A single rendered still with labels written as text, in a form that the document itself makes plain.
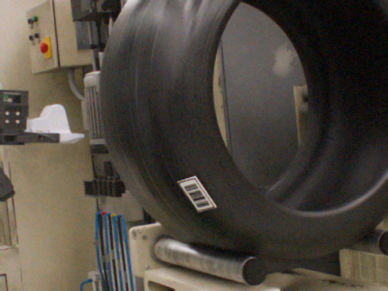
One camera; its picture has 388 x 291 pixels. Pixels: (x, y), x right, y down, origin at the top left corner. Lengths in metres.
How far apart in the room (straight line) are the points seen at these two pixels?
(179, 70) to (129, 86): 0.11
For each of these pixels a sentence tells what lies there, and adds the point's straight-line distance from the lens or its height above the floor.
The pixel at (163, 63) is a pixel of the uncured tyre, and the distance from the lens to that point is 1.26.
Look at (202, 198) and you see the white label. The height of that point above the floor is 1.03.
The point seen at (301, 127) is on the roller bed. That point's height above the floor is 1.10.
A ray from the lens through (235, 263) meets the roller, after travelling 1.35.
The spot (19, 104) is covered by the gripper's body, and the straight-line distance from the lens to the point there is 1.25.
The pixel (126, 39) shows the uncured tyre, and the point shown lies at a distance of 1.37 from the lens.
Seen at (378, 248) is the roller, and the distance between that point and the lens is 1.49.
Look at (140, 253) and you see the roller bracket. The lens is 1.62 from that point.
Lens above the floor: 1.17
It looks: 3 degrees down
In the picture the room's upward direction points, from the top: 6 degrees counter-clockwise
